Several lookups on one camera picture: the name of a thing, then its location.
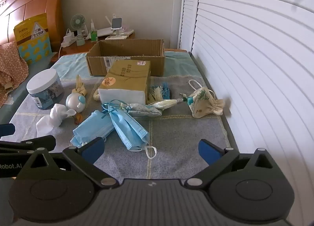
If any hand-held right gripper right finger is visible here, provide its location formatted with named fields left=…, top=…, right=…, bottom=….
left=184, top=139, right=280, bottom=188

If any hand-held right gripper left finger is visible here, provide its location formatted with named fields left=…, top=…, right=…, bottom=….
left=23, top=137, right=120, bottom=188

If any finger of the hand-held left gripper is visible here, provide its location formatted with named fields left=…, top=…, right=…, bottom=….
left=0, top=123, right=15, bottom=136
left=0, top=135, right=56, bottom=155

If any blue face mask stack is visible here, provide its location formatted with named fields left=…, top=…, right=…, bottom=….
left=70, top=110, right=116, bottom=147

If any blue face mask bundle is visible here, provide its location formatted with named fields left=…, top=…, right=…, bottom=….
left=108, top=108, right=157, bottom=159

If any white cloth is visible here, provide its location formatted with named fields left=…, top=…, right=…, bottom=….
left=36, top=103, right=75, bottom=141

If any light blue ribbon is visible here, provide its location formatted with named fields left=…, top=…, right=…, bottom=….
left=102, top=100, right=128, bottom=119

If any painted cream drawstring pouch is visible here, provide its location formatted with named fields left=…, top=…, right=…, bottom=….
left=188, top=79, right=225, bottom=119

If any blue and white toy figure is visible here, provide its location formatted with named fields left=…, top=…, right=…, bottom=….
left=66, top=93, right=87, bottom=114

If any clear plastic bag with items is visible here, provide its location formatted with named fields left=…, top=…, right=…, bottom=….
left=120, top=102, right=162, bottom=118

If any cream tassel with teal bead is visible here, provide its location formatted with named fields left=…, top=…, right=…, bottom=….
left=147, top=95, right=194, bottom=112

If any blue and cream tassel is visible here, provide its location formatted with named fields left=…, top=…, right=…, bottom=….
left=147, top=82, right=171, bottom=105

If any cardboard box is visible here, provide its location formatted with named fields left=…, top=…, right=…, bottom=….
left=86, top=39, right=165, bottom=77

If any grey-green bed sheet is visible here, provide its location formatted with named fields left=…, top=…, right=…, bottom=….
left=0, top=62, right=59, bottom=141

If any orange floral cloth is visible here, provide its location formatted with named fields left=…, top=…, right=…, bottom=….
left=0, top=42, right=29, bottom=109

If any white foam disc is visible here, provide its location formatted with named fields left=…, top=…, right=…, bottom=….
left=26, top=68, right=65, bottom=109

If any gold tissue pack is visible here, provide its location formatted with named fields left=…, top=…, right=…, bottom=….
left=98, top=60, right=151, bottom=105

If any teal towel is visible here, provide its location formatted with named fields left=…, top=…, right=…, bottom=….
left=50, top=51, right=204, bottom=81

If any yellow snack bag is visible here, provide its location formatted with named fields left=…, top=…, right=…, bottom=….
left=13, top=13, right=52, bottom=64

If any wide white louvered door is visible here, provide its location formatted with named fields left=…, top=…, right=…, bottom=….
left=191, top=0, right=314, bottom=226

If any wooden nightstand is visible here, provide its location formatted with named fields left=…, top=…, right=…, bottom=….
left=51, top=32, right=135, bottom=63

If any white power strip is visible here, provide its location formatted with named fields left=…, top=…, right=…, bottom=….
left=61, top=29, right=77, bottom=47

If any white router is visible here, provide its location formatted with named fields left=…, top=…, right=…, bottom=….
left=86, top=15, right=134, bottom=39

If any small screen on white stand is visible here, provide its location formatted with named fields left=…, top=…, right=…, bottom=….
left=111, top=14, right=123, bottom=36

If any small green desk fan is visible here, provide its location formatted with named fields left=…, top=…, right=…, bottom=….
left=71, top=14, right=86, bottom=46

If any narrow white louvered door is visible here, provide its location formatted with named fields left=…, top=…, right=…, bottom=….
left=179, top=0, right=200, bottom=52

